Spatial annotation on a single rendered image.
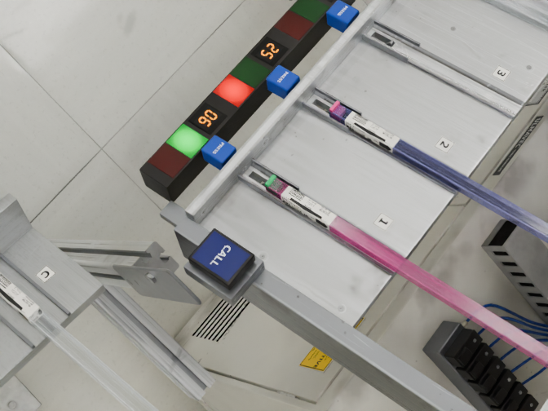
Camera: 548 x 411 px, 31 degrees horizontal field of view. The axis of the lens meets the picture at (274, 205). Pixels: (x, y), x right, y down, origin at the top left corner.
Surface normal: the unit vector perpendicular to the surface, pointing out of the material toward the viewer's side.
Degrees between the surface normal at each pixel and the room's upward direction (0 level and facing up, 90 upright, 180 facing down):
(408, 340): 0
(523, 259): 0
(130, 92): 0
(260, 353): 90
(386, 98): 42
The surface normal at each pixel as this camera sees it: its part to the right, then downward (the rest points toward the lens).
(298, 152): -0.08, -0.48
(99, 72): 0.47, -0.03
